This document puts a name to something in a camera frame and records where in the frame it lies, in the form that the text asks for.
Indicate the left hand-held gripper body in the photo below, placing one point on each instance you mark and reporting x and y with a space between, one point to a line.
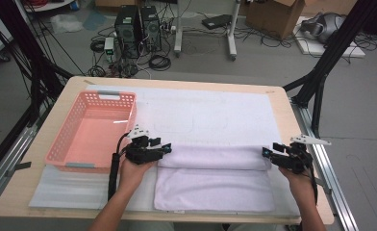
141 154

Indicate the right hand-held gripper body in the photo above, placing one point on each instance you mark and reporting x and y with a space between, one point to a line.
292 159

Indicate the pink plastic basket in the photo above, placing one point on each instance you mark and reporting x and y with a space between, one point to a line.
93 138

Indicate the lilac printed towel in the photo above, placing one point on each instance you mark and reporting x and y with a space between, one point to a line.
215 189

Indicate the person's left hand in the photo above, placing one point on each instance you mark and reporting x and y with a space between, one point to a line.
135 174

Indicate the person's right hand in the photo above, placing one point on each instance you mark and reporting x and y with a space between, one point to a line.
300 184

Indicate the small white power box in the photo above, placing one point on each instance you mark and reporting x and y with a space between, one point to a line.
109 48

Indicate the white floor board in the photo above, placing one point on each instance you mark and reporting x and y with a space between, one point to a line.
314 48

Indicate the white metal stand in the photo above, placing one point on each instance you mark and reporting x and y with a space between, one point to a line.
178 38

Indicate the narrow black computer tower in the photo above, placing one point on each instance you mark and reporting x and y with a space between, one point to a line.
151 29

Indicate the wide black computer tower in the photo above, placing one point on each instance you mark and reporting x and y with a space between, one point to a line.
127 32

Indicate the brown cardboard box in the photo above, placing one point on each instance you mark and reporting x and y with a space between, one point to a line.
273 16

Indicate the flat black device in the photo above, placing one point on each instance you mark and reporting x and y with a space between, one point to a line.
217 21

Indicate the clear plastic bag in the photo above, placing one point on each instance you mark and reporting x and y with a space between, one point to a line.
66 23

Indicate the round white table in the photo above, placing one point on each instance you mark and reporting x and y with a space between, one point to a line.
48 5

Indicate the silver aluminium rail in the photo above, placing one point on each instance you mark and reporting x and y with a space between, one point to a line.
13 150
340 208

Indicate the black metal frame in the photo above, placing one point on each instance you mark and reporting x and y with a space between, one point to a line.
20 29
337 41

